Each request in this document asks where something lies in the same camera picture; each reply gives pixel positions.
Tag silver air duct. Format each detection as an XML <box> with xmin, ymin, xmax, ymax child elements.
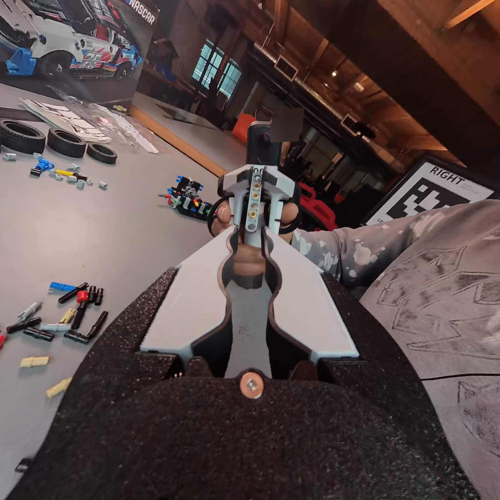
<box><xmin>254</xmin><ymin>41</ymin><xmax>391</xmax><ymax>135</ymax></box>

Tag grey table with wooden edge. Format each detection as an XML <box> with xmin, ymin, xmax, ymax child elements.
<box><xmin>129</xmin><ymin>92</ymin><xmax>251</xmax><ymax>178</ymax></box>

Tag pile of small connector pins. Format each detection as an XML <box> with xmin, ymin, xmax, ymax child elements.
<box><xmin>0</xmin><ymin>280</ymin><xmax>109</xmax><ymax>370</ymax></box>

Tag group of small grey bushes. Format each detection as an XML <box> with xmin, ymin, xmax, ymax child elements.
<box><xmin>4</xmin><ymin>152</ymin><xmax>108</xmax><ymax>190</ymax></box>

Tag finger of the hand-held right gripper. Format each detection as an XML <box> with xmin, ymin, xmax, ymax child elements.
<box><xmin>221</xmin><ymin>165</ymin><xmax>254</xmax><ymax>229</ymax></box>
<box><xmin>267</xmin><ymin>168</ymin><xmax>295</xmax><ymax>235</ymax></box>

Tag black clip microphone cable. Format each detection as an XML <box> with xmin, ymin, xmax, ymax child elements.
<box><xmin>421</xmin><ymin>372</ymin><xmax>500</xmax><ymax>381</ymax></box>

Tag race car printed box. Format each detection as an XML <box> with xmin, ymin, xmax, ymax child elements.
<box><xmin>0</xmin><ymin>0</ymin><xmax>161</xmax><ymax>116</ymax></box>

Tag clear plastic bag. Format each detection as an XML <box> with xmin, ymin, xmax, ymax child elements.
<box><xmin>47</xmin><ymin>88</ymin><xmax>160</xmax><ymax>154</ymax></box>

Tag tan connector pin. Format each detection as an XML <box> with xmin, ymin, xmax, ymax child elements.
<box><xmin>46</xmin><ymin>377</ymin><xmax>73</xmax><ymax>399</ymax></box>

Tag black rubber tyre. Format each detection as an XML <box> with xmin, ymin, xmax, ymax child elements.
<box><xmin>0</xmin><ymin>119</ymin><xmax>47</xmax><ymax>155</ymax></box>
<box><xmin>47</xmin><ymin>128</ymin><xmax>87</xmax><ymax>159</ymax></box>
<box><xmin>86</xmin><ymin>143</ymin><xmax>118</xmax><ymax>165</ymax></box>

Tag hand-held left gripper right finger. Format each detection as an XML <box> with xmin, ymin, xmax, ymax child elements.
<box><xmin>261</xmin><ymin>226</ymin><xmax>360</xmax><ymax>362</ymax></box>

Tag red plastic container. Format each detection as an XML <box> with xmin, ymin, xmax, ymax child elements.
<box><xmin>297</xmin><ymin>182</ymin><xmax>319</xmax><ymax>211</ymax></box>
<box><xmin>303</xmin><ymin>195</ymin><xmax>337</xmax><ymax>232</ymax></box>

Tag person's right hand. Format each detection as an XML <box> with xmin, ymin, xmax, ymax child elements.
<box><xmin>214</xmin><ymin>202</ymin><xmax>301</xmax><ymax>277</ymax></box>

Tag small black chassis assembly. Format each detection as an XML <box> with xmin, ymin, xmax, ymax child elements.
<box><xmin>158</xmin><ymin>176</ymin><xmax>219</xmax><ymax>221</ymax></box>

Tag printed sticker sheet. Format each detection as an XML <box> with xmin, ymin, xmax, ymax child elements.
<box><xmin>19</xmin><ymin>98</ymin><xmax>112</xmax><ymax>143</ymax></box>

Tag person's grey patterned hoodie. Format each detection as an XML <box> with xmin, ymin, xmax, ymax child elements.
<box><xmin>357</xmin><ymin>197</ymin><xmax>500</xmax><ymax>500</ymax></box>

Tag paned window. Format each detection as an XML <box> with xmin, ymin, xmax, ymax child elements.
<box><xmin>191</xmin><ymin>39</ymin><xmax>243</xmax><ymax>92</ymax></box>

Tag orange plastic bin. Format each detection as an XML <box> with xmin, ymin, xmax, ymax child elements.
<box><xmin>232</xmin><ymin>113</ymin><xmax>256</xmax><ymax>139</ymax></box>

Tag grey desk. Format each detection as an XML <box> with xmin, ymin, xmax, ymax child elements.
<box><xmin>0</xmin><ymin>82</ymin><xmax>329</xmax><ymax>485</ymax></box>

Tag white board with square marker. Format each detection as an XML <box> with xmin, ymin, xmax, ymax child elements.
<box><xmin>361</xmin><ymin>154</ymin><xmax>497</xmax><ymax>227</ymax></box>

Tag person's right forearm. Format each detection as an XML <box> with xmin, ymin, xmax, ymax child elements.
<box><xmin>291</xmin><ymin>199</ymin><xmax>461</xmax><ymax>288</ymax></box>

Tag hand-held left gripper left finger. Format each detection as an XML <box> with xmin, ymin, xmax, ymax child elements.
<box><xmin>139</xmin><ymin>226</ymin><xmax>240</xmax><ymax>358</ymax></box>

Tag grey beam with tan pins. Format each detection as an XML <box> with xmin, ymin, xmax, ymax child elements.
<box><xmin>245</xmin><ymin>166</ymin><xmax>263</xmax><ymax>234</ymax></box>

